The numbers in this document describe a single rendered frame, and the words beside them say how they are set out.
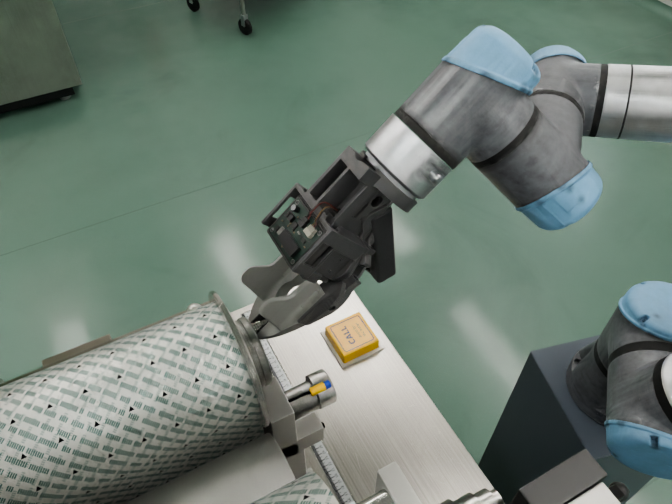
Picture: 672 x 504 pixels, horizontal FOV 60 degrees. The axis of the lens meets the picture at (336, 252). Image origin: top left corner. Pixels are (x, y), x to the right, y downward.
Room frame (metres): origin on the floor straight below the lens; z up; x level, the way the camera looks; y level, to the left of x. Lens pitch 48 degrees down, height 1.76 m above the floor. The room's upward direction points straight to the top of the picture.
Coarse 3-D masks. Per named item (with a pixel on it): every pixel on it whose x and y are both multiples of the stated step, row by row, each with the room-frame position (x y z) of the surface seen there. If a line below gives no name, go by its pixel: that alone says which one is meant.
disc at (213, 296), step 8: (208, 296) 0.37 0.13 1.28; (216, 296) 0.34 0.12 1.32; (216, 304) 0.34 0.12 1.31; (224, 312) 0.32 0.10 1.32; (232, 320) 0.31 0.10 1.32; (232, 328) 0.30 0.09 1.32; (240, 344) 0.29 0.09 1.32; (240, 352) 0.29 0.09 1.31; (248, 360) 0.28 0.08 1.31; (248, 368) 0.27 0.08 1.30; (256, 376) 0.27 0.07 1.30; (256, 384) 0.26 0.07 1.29; (256, 392) 0.26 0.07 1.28; (264, 400) 0.26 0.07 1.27; (264, 408) 0.25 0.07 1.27; (264, 416) 0.25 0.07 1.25; (264, 424) 0.25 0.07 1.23
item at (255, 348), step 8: (240, 320) 0.34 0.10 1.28; (248, 320) 0.34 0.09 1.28; (240, 328) 0.33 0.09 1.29; (248, 328) 0.33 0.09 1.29; (248, 336) 0.32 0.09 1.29; (256, 336) 0.32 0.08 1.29; (248, 344) 0.31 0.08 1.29; (256, 344) 0.31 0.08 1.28; (256, 352) 0.30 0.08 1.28; (264, 352) 0.30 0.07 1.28; (256, 360) 0.30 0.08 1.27; (264, 360) 0.30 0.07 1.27; (256, 368) 0.29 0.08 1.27; (264, 368) 0.29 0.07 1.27; (264, 376) 0.29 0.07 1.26; (264, 384) 0.29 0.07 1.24
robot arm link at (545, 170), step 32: (544, 96) 0.49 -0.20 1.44; (544, 128) 0.42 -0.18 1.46; (576, 128) 0.45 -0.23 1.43; (512, 160) 0.40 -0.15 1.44; (544, 160) 0.40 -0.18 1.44; (576, 160) 0.41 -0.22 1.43; (512, 192) 0.40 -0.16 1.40; (544, 192) 0.39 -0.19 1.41; (576, 192) 0.39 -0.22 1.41; (544, 224) 0.39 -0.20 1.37
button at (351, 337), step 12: (336, 324) 0.58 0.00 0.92; (348, 324) 0.58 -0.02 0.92; (360, 324) 0.58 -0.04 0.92; (336, 336) 0.56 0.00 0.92; (348, 336) 0.56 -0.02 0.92; (360, 336) 0.56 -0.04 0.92; (372, 336) 0.56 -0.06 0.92; (336, 348) 0.54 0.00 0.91; (348, 348) 0.53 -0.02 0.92; (360, 348) 0.54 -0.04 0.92; (372, 348) 0.54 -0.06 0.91; (348, 360) 0.52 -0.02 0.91
